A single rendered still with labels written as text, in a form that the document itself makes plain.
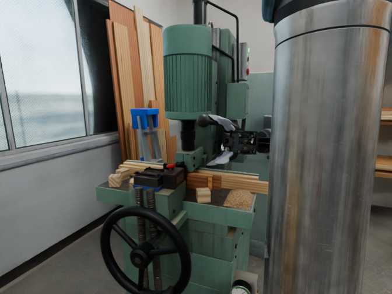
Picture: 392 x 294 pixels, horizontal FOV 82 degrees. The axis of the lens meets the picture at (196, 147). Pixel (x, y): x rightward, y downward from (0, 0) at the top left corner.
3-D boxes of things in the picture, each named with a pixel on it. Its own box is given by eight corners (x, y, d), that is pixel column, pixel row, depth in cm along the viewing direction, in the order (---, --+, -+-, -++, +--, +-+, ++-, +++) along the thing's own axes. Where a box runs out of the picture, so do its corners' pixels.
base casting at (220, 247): (120, 235, 89) (118, 214, 87) (179, 184, 141) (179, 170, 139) (233, 263, 73) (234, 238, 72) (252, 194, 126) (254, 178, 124)
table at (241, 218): (76, 211, 81) (73, 195, 79) (128, 182, 109) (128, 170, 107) (248, 249, 60) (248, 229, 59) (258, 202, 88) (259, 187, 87)
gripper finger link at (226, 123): (221, 107, 64) (242, 127, 67) (212, 108, 70) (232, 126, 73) (214, 115, 64) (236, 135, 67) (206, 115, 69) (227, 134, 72)
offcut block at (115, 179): (111, 183, 91) (111, 174, 90) (121, 182, 92) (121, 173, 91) (109, 186, 87) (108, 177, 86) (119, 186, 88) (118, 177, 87)
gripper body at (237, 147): (240, 129, 65) (275, 130, 69) (226, 128, 73) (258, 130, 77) (239, 155, 66) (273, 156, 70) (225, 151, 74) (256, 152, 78)
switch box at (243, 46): (231, 80, 104) (233, 42, 101) (235, 81, 114) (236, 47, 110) (245, 79, 102) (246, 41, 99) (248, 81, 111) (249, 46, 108)
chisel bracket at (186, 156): (175, 173, 88) (174, 152, 86) (188, 164, 101) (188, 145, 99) (192, 175, 85) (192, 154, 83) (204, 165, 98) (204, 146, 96)
